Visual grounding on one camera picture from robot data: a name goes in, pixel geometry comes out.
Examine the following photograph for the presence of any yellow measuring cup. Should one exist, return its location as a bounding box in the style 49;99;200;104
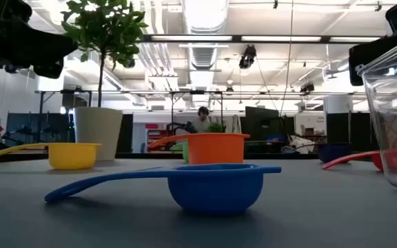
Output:
0;143;102;170

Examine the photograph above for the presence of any purple measuring cup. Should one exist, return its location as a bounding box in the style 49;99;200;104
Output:
318;143;354;163

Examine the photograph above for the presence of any red measuring cup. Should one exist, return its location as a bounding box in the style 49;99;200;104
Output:
321;147;397;172

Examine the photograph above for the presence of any green measuring cup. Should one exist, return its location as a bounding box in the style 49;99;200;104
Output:
170;141;190;163

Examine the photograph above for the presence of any orange measuring cup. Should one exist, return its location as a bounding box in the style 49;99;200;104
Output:
148;132;251;165

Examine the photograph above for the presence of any blue measuring cup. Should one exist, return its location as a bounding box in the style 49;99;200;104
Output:
44;163;282;215

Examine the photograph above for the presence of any green leafy plant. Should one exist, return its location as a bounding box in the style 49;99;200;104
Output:
60;0;150;108

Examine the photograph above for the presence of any white plant pot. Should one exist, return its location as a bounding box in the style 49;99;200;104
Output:
73;106;124;162

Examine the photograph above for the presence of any white crumpled cloth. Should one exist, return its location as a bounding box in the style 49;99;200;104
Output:
289;134;316;154

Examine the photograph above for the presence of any black monitor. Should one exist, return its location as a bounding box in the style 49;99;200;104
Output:
245;106;286;143

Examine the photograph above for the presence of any person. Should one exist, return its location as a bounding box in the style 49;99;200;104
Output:
190;105;214;134

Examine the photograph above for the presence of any small green plant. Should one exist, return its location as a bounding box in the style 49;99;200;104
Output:
207;123;225;134

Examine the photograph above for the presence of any black ceiling-hung camera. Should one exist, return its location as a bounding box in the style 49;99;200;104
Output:
238;44;257;70

